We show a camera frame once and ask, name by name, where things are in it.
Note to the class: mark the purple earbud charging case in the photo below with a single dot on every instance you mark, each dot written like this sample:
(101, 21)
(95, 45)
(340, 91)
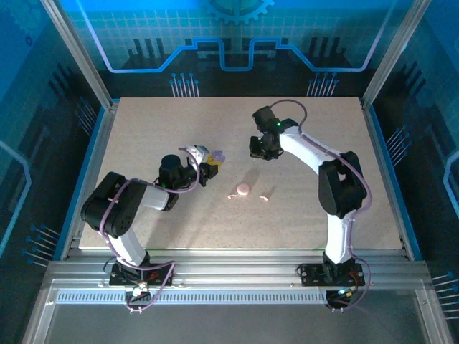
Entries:
(218, 156)

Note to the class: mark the pink earbud charging case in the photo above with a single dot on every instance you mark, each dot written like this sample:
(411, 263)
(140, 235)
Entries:
(243, 190)

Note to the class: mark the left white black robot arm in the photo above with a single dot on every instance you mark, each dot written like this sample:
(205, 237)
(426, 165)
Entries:
(107, 204)

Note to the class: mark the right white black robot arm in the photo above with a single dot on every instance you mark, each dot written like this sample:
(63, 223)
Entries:
(340, 186)

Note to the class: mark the blue table edge strip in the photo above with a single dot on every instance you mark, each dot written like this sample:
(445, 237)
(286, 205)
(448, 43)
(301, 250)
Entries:
(82, 179)
(395, 179)

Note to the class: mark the aluminium table side rail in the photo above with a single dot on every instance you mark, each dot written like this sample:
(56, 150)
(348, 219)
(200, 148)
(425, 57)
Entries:
(386, 179)
(92, 179)

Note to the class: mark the wide aluminium mounting rail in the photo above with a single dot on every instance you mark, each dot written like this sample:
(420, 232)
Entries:
(236, 268)

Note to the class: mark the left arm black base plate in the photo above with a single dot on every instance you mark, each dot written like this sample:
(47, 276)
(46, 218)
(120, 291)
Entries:
(161, 276)

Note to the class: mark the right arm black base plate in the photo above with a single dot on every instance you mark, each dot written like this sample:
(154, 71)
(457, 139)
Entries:
(312, 276)

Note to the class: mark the aluminium frame post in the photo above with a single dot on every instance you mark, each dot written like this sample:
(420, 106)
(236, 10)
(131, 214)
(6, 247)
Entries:
(396, 53)
(80, 53)

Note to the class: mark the aluminium lower frame bar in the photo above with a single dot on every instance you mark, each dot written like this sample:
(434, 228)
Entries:
(43, 315)
(434, 315)

